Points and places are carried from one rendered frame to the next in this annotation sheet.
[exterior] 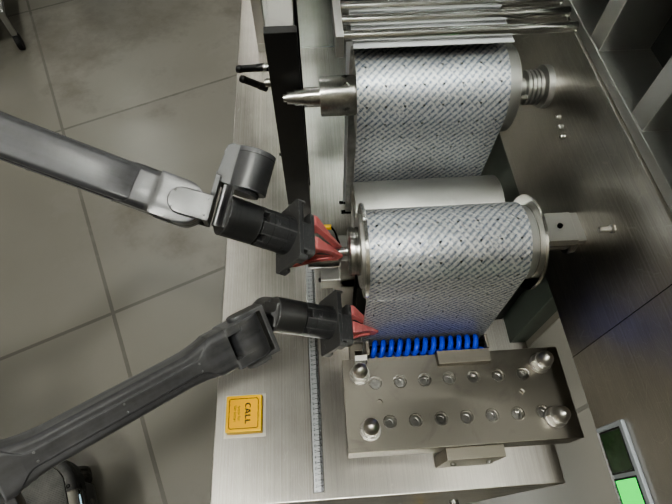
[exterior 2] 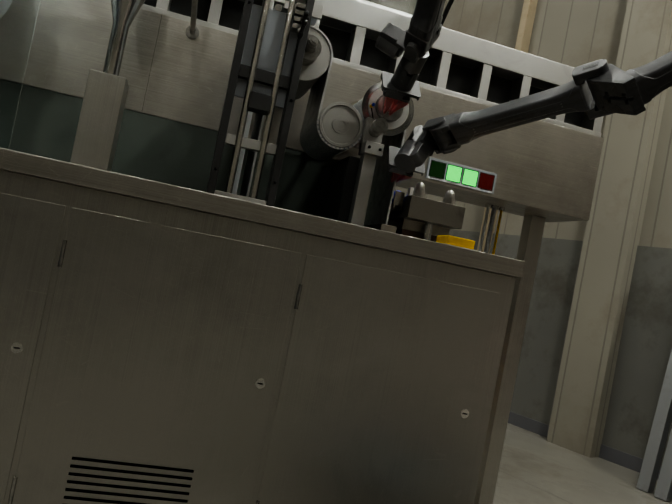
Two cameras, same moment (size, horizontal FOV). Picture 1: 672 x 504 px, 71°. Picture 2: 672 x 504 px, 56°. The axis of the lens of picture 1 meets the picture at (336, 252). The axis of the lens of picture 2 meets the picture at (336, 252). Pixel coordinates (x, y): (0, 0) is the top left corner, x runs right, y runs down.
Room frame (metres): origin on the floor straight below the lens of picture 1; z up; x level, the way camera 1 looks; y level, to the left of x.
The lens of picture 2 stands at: (0.74, 1.63, 0.79)
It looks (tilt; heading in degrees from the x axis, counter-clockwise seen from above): 2 degrees up; 260
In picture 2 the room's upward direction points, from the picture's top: 11 degrees clockwise
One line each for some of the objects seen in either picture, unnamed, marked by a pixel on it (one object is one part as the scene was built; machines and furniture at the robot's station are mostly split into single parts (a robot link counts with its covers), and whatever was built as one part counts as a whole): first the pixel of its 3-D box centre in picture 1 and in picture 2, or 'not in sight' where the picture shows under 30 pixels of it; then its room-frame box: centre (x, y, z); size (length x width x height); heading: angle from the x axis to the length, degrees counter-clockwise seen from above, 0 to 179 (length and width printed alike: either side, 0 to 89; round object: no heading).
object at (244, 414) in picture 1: (244, 414); (455, 242); (0.20, 0.18, 0.91); 0.07 x 0.07 x 0.02; 4
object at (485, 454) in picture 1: (468, 458); not in sight; (0.11, -0.24, 0.97); 0.10 x 0.03 x 0.11; 94
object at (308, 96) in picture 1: (301, 97); (311, 43); (0.62, 0.06, 1.34); 0.06 x 0.03 x 0.03; 94
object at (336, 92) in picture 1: (337, 95); (307, 50); (0.62, 0.00, 1.34); 0.06 x 0.06 x 0.06; 4
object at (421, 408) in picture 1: (454, 401); (410, 215); (0.20, -0.22, 1.00); 0.40 x 0.16 x 0.06; 94
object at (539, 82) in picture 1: (525, 87); not in sight; (0.64, -0.32, 1.34); 0.07 x 0.07 x 0.07; 4
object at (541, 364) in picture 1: (544, 359); not in sight; (0.26, -0.37, 1.05); 0.04 x 0.04 x 0.04
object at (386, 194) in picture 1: (423, 211); (330, 132); (0.50, -0.16, 1.18); 0.26 x 0.12 x 0.12; 94
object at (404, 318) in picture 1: (430, 318); (384, 169); (0.32, -0.17, 1.11); 0.23 x 0.01 x 0.18; 94
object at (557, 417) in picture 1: (560, 414); not in sight; (0.17, -0.38, 1.05); 0.04 x 0.04 x 0.04
